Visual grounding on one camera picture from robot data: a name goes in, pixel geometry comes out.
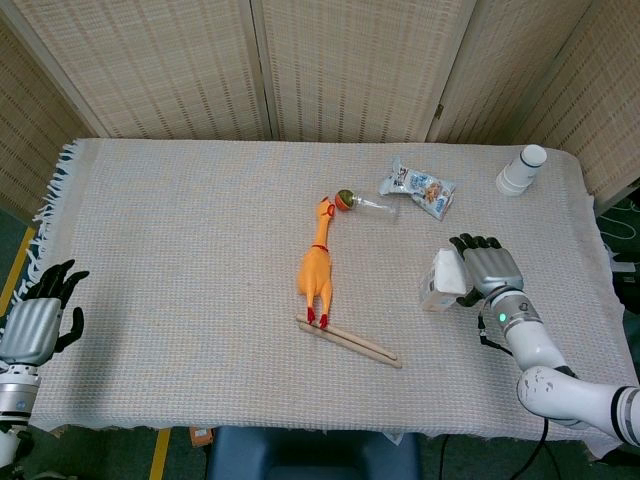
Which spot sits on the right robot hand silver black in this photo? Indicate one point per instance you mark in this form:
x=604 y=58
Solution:
x=492 y=267

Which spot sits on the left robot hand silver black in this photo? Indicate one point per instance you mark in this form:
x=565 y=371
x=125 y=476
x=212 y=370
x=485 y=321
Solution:
x=30 y=325

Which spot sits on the beige tissue box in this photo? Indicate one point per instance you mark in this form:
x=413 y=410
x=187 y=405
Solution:
x=442 y=280

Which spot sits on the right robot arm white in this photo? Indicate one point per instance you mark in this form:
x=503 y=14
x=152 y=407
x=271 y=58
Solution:
x=535 y=345

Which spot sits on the small orange box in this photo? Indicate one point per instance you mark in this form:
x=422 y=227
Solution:
x=201 y=436

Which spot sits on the blue white snack packet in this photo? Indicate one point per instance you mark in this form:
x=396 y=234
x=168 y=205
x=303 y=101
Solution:
x=420 y=189

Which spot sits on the black equipment stand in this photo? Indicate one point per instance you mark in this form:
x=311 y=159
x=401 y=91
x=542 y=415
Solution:
x=630 y=300

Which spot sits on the clear bottle with ball cap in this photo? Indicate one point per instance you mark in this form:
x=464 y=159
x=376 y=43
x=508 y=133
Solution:
x=365 y=202

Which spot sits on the brass screen hinge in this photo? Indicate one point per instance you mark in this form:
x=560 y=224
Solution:
x=439 y=111

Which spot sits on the beige woven tablecloth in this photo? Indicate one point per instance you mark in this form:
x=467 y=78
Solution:
x=200 y=280

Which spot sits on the yellow rubber chicken toy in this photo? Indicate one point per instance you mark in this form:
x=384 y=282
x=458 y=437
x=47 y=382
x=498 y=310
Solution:
x=315 y=275

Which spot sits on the woven folding screen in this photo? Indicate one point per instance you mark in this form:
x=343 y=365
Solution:
x=350 y=65

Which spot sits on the blue chair seat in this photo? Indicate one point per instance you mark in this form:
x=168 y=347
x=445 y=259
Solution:
x=310 y=455

